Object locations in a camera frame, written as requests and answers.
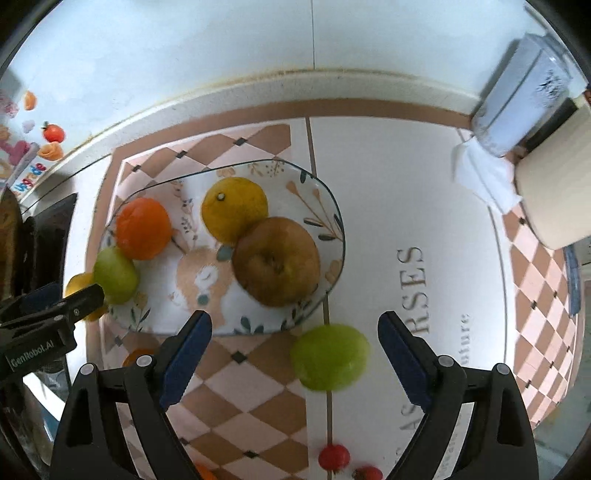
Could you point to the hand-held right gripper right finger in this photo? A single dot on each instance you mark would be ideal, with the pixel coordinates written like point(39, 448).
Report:
point(401, 355)

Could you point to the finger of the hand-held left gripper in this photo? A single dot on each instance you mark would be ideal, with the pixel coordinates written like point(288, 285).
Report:
point(40, 295)
point(83, 301)

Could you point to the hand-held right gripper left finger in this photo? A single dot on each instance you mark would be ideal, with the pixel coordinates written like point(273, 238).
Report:
point(189, 355)

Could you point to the yellow lemon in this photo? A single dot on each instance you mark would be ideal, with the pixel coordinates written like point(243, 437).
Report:
point(76, 282)

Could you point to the large green apple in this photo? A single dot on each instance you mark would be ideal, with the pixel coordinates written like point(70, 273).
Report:
point(330, 357)

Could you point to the floral oval plate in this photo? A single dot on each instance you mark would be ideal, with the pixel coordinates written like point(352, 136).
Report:
point(203, 277)

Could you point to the small green apple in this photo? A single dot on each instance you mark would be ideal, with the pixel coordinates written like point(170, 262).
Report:
point(115, 274)

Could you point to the dark box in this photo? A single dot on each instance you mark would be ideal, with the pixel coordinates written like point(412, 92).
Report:
point(41, 240)

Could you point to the small orange fruit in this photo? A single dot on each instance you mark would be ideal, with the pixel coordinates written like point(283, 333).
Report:
point(134, 357)

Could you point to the orange persimmon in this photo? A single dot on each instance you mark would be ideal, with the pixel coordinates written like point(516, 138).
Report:
point(143, 228)

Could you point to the small red fruit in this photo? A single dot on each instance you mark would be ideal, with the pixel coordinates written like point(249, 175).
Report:
point(333, 458)
point(368, 474)

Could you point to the brown pear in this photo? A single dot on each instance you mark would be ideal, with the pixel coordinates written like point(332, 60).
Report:
point(277, 261)

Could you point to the checkered printed tablecloth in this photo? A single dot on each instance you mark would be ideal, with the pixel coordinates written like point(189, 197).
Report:
point(392, 207)

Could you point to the yellow orange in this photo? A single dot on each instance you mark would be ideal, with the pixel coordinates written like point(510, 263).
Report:
point(233, 207)

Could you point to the white tissue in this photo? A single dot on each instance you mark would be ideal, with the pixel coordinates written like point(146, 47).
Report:
point(482, 175)

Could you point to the cream round container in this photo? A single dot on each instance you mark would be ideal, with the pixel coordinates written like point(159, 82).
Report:
point(554, 194)

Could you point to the clear plastic container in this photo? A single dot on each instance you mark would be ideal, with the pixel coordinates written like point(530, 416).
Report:
point(517, 92)

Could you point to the tomato wall sticker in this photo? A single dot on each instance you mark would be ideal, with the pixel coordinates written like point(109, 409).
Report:
point(53, 133)

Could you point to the orange wall sticker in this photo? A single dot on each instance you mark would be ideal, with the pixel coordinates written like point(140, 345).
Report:
point(30, 100)

